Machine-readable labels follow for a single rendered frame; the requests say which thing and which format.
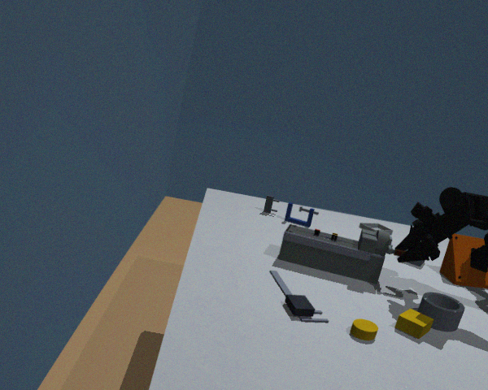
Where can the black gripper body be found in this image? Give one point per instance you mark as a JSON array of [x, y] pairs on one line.
[[431, 239]]

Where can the yellow block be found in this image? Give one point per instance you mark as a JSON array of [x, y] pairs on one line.
[[414, 323]]

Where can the blue c-clamp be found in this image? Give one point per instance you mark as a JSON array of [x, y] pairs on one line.
[[297, 221]]

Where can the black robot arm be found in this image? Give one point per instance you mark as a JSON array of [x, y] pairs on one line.
[[461, 209]]

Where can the grey hollow cylinder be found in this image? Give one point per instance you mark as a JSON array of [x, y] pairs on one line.
[[446, 311]]

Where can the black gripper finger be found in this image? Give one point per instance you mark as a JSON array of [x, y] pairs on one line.
[[415, 253], [409, 241]]

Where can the yellow short cylinder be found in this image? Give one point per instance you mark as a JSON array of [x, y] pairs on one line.
[[364, 329]]

